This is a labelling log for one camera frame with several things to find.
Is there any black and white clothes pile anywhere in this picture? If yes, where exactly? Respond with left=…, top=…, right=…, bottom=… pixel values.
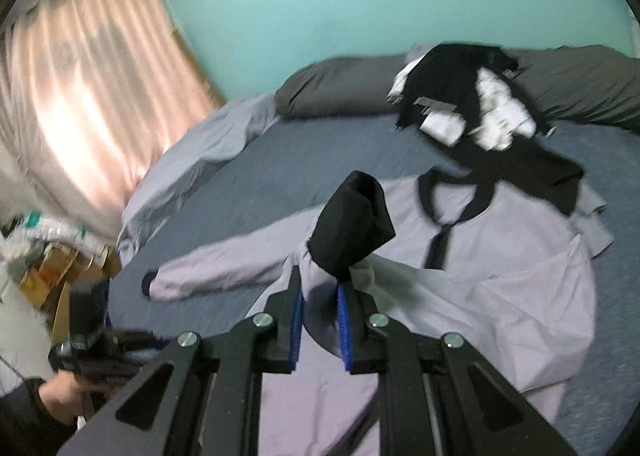
left=387, top=43, right=584, bottom=216

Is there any pink curtain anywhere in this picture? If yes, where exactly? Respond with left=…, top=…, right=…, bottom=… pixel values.
left=1, top=0, right=220, bottom=240

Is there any left gripper black tracker box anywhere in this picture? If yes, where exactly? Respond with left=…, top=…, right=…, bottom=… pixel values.
left=68, top=277, right=110, bottom=351

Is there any dark grey long pillow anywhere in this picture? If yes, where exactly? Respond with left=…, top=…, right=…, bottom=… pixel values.
left=274, top=45, right=639, bottom=133

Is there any grey and black jacket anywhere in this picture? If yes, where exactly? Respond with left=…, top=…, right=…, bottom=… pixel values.
left=142, top=170, right=613, bottom=455

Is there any person's left hand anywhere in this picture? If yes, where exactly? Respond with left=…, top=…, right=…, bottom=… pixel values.
left=38, top=370, right=110, bottom=424

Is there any light grey pillow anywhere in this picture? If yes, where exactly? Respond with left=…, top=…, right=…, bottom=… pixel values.
left=117, top=95, right=277, bottom=265

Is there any cardboard boxes clutter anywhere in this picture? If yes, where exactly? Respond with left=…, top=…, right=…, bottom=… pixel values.
left=1, top=212, right=122, bottom=343

